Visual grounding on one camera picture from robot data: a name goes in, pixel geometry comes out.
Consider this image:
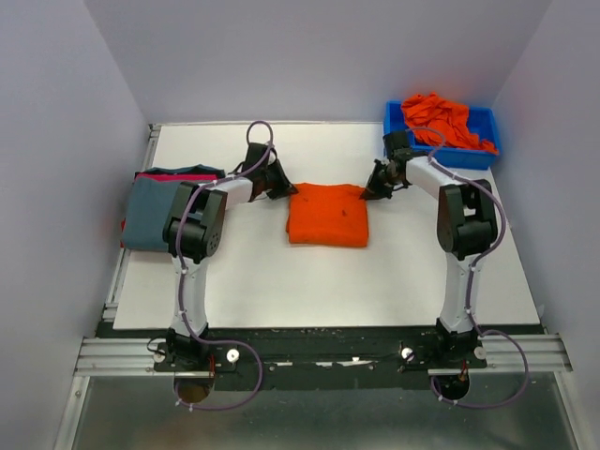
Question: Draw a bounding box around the crumpled orange t shirt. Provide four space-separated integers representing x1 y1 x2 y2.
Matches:
400 92 498 155

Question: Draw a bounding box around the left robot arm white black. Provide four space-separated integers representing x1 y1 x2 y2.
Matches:
162 142 297 370

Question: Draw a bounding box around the folded grey-blue t shirt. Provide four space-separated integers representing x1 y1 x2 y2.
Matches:
121 177 180 253

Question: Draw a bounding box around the blue plastic bin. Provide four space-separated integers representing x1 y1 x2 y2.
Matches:
383 100 503 171

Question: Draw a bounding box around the black mounting base rail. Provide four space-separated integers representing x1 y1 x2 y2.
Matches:
76 323 551 397

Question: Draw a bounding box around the orange t shirt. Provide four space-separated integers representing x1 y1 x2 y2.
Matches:
400 92 498 155
286 183 369 248

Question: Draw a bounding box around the folded dark teal t shirt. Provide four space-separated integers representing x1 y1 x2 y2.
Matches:
134 164 226 179

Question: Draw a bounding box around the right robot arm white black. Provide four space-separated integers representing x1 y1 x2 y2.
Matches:
361 128 506 335

